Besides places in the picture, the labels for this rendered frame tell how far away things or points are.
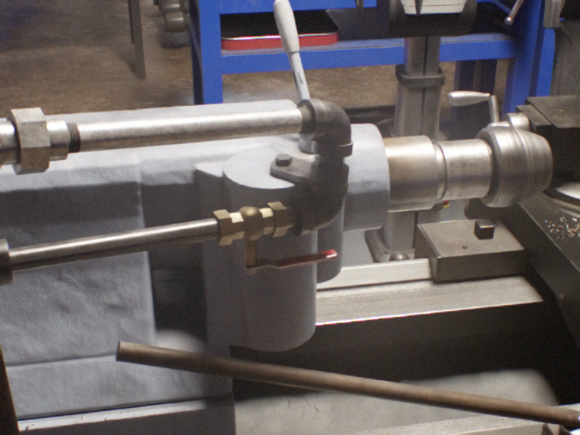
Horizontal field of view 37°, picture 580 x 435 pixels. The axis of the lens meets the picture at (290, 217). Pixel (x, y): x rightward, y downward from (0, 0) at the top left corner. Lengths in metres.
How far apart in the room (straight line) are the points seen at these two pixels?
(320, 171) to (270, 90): 3.60
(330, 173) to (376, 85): 3.68
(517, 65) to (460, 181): 2.03
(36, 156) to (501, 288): 0.78
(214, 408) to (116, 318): 0.13
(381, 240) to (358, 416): 1.27
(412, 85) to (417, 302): 1.06
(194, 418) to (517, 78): 2.26
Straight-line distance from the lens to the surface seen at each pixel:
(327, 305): 1.17
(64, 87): 4.51
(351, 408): 1.18
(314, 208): 0.74
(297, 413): 1.17
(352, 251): 2.42
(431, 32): 2.14
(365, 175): 0.87
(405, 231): 2.33
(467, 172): 0.93
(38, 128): 0.62
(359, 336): 1.16
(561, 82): 1.90
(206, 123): 0.67
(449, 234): 1.27
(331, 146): 0.72
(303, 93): 0.82
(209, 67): 2.68
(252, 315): 0.82
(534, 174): 0.95
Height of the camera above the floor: 1.49
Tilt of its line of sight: 29 degrees down
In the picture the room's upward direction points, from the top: straight up
